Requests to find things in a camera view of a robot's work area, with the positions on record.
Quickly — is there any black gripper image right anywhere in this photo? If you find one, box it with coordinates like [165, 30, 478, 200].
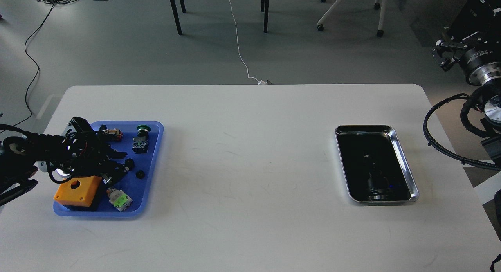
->
[431, 0, 501, 85]

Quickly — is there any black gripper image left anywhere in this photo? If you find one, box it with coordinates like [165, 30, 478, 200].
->
[59, 133, 129, 185]

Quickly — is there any small black gear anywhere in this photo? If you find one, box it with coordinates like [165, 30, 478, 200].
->
[124, 158, 135, 169]
[135, 170, 146, 179]

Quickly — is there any blue plastic tray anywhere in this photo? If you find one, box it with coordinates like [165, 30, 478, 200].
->
[52, 121, 164, 219]

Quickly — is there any silver metal tray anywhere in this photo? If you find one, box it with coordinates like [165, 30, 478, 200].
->
[335, 125, 420, 205]

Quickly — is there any green illuminated push button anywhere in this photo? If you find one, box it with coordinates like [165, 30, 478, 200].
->
[106, 187, 133, 212]

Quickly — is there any white rolling chair base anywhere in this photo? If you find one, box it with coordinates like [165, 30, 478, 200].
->
[317, 0, 387, 38]

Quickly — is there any black table leg left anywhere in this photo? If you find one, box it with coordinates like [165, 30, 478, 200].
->
[169, 0, 186, 36]

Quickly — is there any black table leg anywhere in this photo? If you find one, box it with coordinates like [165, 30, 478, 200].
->
[261, 0, 270, 34]
[169, 0, 186, 36]

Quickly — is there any black table leg right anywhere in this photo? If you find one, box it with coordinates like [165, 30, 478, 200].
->
[261, 0, 270, 34]

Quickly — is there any black selector switch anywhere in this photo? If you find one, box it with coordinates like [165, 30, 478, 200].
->
[98, 124, 123, 142]

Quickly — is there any green push button switch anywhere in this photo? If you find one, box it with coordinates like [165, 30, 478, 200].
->
[132, 124, 151, 154]

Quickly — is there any orange button enclosure box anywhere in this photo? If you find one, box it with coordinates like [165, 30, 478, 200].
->
[54, 175, 105, 211]

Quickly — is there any black floor cable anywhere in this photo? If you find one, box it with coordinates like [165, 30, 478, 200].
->
[0, 0, 90, 133]

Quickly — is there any white floor cable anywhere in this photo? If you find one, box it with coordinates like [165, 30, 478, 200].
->
[225, 0, 268, 85]

